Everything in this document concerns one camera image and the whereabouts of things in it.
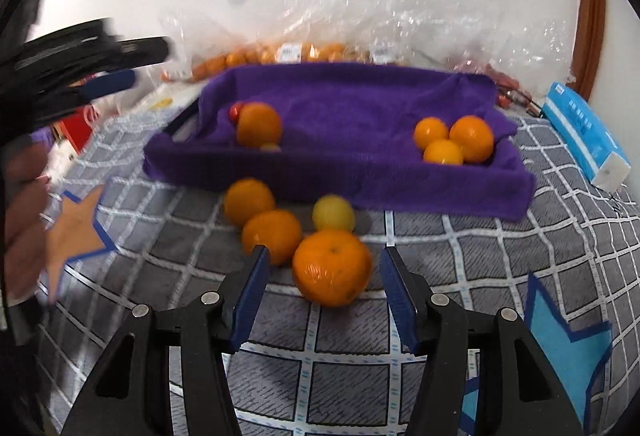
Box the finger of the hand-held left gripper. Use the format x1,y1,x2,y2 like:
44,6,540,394
27,68,139,118
14,17,174,73

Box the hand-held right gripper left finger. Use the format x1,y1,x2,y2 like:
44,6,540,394
60,245,273,436

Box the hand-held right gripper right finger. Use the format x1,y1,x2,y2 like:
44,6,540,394
378,245,586,436

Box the large orange tangerine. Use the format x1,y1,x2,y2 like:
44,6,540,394
291,229,374,308
235,101,284,148

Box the purple towel lined tray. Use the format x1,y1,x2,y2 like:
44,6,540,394
142,63,537,222

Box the person's left hand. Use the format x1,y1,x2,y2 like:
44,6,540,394
4,140,52,303

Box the red paper bag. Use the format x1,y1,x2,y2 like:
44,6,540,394
52,105,101,155

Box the clear plastic bag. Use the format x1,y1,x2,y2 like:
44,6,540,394
390,0,577,83
159,10,242,83
240,0,402,67

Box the grey checked bedsheet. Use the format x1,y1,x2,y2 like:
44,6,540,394
37,81,640,436

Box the yellow green plum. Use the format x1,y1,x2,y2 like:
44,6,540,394
312,194,357,233

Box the pile of bagged oranges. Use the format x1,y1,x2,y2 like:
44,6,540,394
192,41,351,80

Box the bagged red cherry tomatoes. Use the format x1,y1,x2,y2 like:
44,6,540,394
449,57,527,93

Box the blue tissue pack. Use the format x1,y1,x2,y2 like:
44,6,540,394
542,81,632,193

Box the brown wooden door frame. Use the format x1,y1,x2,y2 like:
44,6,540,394
572,0,609,100

